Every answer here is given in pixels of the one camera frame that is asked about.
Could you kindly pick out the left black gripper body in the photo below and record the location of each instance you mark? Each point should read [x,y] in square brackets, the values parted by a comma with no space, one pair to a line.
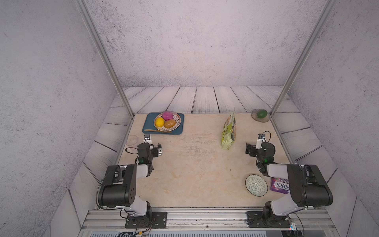
[149,159]

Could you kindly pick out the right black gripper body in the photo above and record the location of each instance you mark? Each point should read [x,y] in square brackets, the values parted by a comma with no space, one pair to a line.
[258,157]

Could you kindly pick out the white patterned breakfast bowl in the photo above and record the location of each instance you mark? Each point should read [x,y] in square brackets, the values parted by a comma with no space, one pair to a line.
[256,185]

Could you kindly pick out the green oats bag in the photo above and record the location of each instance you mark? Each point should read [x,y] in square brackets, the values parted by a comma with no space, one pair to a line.
[229,132]

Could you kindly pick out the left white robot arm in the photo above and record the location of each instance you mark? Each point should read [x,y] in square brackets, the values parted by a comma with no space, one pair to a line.
[117,190]

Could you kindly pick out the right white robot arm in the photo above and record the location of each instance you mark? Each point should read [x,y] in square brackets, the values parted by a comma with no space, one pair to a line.
[307,186]

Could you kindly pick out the wooden spoon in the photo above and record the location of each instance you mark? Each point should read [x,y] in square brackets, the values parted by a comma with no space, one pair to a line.
[154,130]

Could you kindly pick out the teal tray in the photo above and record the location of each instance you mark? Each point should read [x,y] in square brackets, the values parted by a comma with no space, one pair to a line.
[149,124]

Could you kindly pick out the clear glass cup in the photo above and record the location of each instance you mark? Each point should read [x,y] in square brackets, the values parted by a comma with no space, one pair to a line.
[132,140]

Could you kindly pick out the yellow lemon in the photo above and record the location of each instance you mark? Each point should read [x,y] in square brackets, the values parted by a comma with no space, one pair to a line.
[159,122]

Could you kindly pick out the green avocado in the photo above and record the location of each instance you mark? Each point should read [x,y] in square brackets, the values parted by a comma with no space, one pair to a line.
[261,114]

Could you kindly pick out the brown fruit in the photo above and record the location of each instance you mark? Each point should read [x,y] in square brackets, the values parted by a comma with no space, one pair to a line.
[169,123]

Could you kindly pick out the pink fruit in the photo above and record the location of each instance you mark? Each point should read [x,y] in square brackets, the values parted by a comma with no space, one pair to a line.
[167,115]

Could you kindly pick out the purple candy bag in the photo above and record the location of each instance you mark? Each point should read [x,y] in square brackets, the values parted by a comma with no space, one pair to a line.
[280,185]

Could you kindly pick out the patterned fruit plate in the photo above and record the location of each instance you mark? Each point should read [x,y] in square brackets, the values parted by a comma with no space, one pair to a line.
[176,117]

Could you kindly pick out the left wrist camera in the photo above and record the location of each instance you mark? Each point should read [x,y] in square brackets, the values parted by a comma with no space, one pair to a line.
[157,151]

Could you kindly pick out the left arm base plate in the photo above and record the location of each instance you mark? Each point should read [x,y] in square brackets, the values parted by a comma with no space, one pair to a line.
[158,219]

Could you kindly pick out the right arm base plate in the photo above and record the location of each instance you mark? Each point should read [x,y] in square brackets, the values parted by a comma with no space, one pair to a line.
[261,220]

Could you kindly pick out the aluminium front rail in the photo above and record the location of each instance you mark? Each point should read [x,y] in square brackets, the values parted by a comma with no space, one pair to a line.
[231,222]

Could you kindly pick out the right metal frame post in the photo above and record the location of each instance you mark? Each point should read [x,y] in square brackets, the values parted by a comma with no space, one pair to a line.
[315,33]

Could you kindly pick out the metal frame post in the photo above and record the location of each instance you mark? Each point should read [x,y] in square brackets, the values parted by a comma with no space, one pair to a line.
[315,33]
[102,52]

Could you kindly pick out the left metal frame post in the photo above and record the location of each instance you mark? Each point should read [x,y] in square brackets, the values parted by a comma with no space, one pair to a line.
[102,52]

